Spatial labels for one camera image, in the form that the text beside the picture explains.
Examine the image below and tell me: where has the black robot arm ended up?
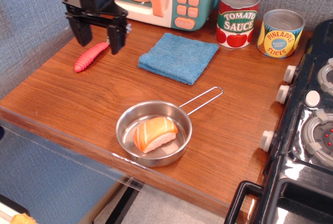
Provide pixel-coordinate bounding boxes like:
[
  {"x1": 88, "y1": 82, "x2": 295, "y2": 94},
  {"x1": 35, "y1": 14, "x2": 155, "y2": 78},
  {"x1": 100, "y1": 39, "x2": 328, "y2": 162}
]
[{"x1": 62, "y1": 0, "x2": 130, "y2": 55}]

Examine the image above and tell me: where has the clear acrylic table guard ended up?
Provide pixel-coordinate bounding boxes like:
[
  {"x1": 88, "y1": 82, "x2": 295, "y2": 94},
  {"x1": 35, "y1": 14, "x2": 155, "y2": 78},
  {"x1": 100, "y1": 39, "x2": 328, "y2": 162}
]
[{"x1": 1, "y1": 107, "x2": 229, "y2": 215}]

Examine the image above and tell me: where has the white stove knob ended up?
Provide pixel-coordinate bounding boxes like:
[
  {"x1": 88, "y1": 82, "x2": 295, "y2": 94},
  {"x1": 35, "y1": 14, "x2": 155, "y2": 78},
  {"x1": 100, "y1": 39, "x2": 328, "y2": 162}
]
[
  {"x1": 276, "y1": 85, "x2": 290, "y2": 104},
  {"x1": 284, "y1": 65, "x2": 297, "y2": 84},
  {"x1": 259, "y1": 130, "x2": 275, "y2": 152}
]

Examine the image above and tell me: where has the red handled metal spoon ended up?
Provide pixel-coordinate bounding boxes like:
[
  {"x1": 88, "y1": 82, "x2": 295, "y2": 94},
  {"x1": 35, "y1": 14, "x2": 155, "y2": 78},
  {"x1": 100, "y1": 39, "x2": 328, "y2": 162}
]
[{"x1": 73, "y1": 37, "x2": 110, "y2": 73}]

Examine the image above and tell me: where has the salmon sushi toy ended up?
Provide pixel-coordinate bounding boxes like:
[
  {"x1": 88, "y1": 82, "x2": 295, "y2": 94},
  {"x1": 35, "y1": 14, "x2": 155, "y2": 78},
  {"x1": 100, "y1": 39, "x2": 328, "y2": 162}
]
[{"x1": 133, "y1": 116, "x2": 178, "y2": 153}]

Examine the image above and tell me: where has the white stove knob bottom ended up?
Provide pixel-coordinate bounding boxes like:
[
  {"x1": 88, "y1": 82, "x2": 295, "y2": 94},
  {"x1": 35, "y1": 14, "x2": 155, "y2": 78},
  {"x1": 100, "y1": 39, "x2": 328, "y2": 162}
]
[{"x1": 259, "y1": 130, "x2": 275, "y2": 152}]

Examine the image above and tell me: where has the blue folded cloth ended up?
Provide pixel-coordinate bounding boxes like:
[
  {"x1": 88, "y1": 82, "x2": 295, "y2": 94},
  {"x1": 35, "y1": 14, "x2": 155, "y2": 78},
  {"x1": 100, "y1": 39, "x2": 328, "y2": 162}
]
[{"x1": 138, "y1": 33, "x2": 219, "y2": 85}]

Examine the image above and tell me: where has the black toy stove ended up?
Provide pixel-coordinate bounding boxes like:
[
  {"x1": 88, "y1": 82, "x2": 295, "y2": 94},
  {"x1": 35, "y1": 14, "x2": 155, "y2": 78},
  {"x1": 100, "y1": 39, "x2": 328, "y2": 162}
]
[{"x1": 225, "y1": 20, "x2": 332, "y2": 223}]

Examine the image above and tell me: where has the pineapple slices can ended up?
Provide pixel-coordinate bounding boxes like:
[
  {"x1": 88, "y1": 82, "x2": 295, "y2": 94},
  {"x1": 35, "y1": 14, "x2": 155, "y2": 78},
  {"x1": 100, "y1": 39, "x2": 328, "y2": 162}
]
[{"x1": 257, "y1": 9, "x2": 305, "y2": 58}]

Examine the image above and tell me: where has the tomato sauce can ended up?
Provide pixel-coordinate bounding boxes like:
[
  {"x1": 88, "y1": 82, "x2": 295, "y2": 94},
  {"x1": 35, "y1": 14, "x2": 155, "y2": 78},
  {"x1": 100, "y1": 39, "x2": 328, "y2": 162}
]
[{"x1": 215, "y1": 0, "x2": 260, "y2": 49}]

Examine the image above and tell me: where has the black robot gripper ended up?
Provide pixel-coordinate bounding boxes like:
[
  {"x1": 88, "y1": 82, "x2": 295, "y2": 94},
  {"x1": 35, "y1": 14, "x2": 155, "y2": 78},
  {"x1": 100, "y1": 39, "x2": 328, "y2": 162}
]
[{"x1": 62, "y1": 0, "x2": 131, "y2": 55}]

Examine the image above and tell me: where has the white stove knob middle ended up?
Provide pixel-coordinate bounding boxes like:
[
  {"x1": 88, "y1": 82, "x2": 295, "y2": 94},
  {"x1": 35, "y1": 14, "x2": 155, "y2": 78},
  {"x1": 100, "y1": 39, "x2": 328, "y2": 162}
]
[{"x1": 276, "y1": 85, "x2": 290, "y2": 104}]

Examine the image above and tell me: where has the orange fuzzy object corner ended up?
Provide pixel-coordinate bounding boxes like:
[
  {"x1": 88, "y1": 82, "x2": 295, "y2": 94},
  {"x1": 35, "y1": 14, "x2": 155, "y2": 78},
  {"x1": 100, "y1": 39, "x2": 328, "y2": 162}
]
[{"x1": 10, "y1": 213, "x2": 37, "y2": 224}]

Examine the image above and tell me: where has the small steel pan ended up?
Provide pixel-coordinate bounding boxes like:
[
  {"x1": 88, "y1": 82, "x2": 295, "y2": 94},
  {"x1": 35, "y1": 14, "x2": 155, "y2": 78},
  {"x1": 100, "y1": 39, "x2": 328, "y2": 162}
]
[{"x1": 116, "y1": 86, "x2": 224, "y2": 167}]

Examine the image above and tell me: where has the white stove knob top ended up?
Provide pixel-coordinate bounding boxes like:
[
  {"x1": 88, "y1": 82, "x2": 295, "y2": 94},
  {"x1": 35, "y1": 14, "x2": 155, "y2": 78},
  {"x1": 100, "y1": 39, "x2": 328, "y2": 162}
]
[{"x1": 284, "y1": 65, "x2": 297, "y2": 84}]

